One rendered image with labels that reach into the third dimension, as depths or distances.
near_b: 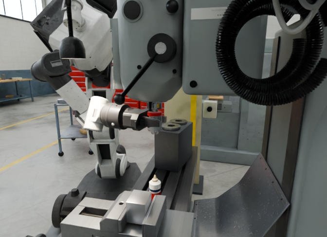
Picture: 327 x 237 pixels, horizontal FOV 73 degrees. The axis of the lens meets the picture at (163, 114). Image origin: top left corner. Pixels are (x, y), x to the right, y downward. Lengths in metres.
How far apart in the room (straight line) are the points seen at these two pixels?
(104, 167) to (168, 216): 0.98
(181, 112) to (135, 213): 1.93
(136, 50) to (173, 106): 1.89
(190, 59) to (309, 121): 0.29
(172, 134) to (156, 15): 0.54
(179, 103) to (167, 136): 1.48
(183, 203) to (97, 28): 0.81
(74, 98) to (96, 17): 0.37
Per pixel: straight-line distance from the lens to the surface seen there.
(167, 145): 1.00
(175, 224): 0.65
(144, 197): 0.62
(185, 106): 2.44
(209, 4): 0.56
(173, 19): 0.59
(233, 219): 0.82
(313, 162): 0.58
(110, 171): 1.61
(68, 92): 1.05
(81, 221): 0.69
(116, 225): 0.62
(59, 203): 1.59
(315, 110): 0.55
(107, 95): 1.36
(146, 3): 0.61
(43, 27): 1.16
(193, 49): 0.55
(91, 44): 1.06
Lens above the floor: 1.42
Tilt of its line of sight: 13 degrees down
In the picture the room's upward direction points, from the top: straight up
